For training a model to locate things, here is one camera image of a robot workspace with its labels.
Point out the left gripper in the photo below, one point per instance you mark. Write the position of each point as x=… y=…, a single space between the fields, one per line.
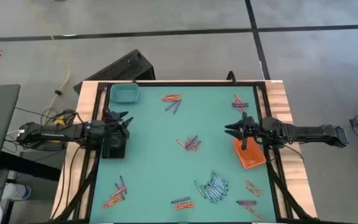
x=99 y=129

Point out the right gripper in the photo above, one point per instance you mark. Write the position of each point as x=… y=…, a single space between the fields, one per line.
x=252 y=129

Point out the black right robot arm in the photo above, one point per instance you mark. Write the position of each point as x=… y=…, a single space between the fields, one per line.
x=312 y=132

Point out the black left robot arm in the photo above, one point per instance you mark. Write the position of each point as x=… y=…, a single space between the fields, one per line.
x=51 y=134

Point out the teal plastic basket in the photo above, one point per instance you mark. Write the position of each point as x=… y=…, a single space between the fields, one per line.
x=124 y=93

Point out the orange plastic basket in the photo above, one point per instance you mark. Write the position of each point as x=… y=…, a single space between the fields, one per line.
x=250 y=155

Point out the black plastic basket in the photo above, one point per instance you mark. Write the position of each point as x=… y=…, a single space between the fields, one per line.
x=117 y=149

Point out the teal table mat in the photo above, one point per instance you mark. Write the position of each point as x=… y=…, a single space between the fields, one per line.
x=154 y=161

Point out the yellow extension plug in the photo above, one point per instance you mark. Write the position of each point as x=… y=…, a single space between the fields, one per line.
x=59 y=120

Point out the white canister blue label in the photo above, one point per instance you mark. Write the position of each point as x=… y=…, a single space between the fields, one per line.
x=17 y=191

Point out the black bracket post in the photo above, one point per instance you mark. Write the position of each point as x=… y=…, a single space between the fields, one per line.
x=231 y=77

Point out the black table frame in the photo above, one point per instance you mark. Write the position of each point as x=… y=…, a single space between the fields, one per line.
x=182 y=84

